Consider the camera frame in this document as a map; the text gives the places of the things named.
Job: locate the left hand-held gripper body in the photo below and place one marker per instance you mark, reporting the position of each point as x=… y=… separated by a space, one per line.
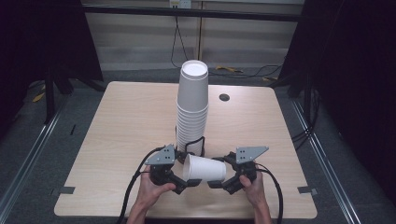
x=162 y=157

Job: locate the plain white wall socket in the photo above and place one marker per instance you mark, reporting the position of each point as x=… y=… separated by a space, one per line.
x=186 y=3

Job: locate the black table grommet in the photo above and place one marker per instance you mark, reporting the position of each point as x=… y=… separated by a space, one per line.
x=224 y=97

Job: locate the white socket with yellow label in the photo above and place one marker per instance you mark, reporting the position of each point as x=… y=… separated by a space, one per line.
x=174 y=3

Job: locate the metal floor rail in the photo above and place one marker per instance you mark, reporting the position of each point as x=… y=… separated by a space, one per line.
x=28 y=158
x=330 y=174

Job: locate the person's right hand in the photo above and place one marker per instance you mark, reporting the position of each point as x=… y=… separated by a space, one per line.
x=255 y=193

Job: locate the grey table bracket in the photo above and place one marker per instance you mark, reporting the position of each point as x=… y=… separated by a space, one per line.
x=306 y=190
x=65 y=190

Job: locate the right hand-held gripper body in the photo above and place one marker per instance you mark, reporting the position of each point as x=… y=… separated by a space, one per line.
x=246 y=155

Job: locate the black curtain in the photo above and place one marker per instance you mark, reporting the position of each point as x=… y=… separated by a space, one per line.
x=37 y=40
x=348 y=77

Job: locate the yellow floor tape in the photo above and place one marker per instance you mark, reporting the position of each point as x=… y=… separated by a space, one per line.
x=269 y=79
x=38 y=97
x=227 y=68

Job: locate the black metal stand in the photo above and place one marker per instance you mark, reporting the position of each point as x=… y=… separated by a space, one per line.
x=49 y=93

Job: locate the person's left hand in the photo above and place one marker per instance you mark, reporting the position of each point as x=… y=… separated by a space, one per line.
x=152 y=193

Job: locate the stack of white paper cups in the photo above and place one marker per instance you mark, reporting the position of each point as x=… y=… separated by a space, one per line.
x=192 y=102

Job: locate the single white paper cup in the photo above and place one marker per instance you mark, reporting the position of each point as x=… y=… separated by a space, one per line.
x=205 y=168

